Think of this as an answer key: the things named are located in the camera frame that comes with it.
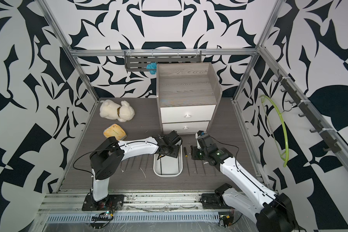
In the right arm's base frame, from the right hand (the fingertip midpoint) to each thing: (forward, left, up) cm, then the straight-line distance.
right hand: (192, 149), depth 82 cm
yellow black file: (-3, +18, -9) cm, 21 cm away
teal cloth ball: (+45, +23, +24) cm, 56 cm away
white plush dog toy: (+29, +53, +2) cm, 61 cm away
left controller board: (-30, +45, -12) cm, 55 cm away
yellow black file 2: (-3, +27, -10) cm, 29 cm away
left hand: (+4, +9, -8) cm, 13 cm away
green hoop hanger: (-7, -41, +10) cm, 42 cm away
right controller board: (-32, -15, -12) cm, 37 cm away
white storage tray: (-7, +14, -8) cm, 17 cm away
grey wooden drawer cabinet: (+24, +1, +18) cm, 30 cm away
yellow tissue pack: (+16, +49, -5) cm, 52 cm away
